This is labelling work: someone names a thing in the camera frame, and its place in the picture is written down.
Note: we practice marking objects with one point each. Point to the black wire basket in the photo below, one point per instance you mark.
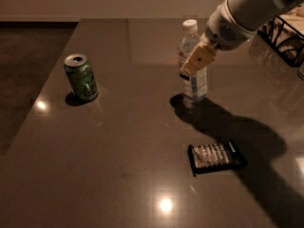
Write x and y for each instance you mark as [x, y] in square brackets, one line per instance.
[286, 40]

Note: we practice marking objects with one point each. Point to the green soda can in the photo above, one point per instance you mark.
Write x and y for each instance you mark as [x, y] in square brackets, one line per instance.
[81, 77]

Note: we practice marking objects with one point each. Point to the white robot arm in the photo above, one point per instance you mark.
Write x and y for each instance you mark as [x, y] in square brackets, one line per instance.
[251, 14]

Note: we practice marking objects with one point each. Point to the clear blue plastic water bottle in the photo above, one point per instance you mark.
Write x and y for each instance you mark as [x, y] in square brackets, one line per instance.
[194, 87]

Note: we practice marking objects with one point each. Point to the white paper napkins in basket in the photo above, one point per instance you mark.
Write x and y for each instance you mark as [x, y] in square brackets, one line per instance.
[293, 23]

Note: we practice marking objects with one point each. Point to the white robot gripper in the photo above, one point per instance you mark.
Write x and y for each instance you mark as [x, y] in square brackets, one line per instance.
[225, 32]

